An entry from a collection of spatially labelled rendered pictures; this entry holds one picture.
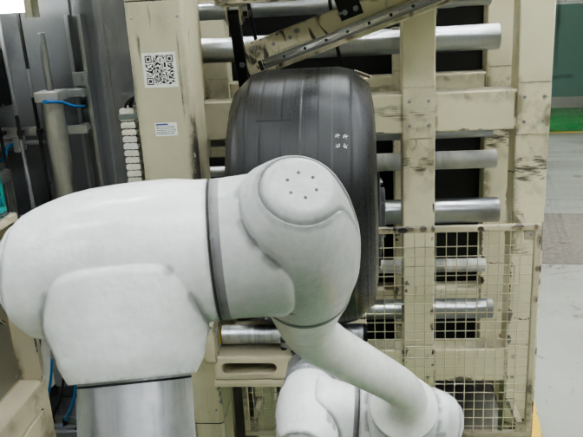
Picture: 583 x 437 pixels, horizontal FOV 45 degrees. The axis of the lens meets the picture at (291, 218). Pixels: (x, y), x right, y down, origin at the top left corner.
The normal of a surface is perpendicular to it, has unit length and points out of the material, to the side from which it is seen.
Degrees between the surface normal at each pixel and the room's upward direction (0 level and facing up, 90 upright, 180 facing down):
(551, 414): 0
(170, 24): 90
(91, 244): 58
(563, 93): 90
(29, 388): 0
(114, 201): 28
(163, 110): 90
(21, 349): 90
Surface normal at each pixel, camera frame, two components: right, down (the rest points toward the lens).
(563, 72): -0.19, 0.30
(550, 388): -0.05, -0.95
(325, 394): 0.11, -0.87
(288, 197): 0.18, -0.57
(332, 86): -0.08, -0.74
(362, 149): 0.59, -0.24
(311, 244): 0.31, 0.54
